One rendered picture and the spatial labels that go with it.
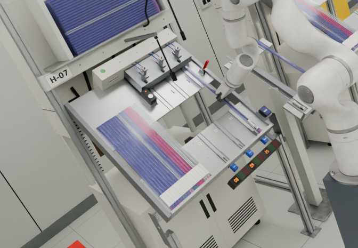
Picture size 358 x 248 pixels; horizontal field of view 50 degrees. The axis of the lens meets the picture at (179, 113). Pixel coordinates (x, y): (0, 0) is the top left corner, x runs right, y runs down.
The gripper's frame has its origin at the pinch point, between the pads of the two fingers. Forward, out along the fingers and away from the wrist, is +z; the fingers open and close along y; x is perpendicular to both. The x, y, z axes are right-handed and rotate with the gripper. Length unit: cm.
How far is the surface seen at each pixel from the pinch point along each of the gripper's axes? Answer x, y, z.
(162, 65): -30.9, 11.3, 1.9
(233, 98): 3.2, -8.2, 5.2
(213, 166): 22.7, 28.3, 0.0
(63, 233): -27, 78, 194
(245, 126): 18.1, 1.0, 0.6
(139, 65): -36.2, 22.3, -1.0
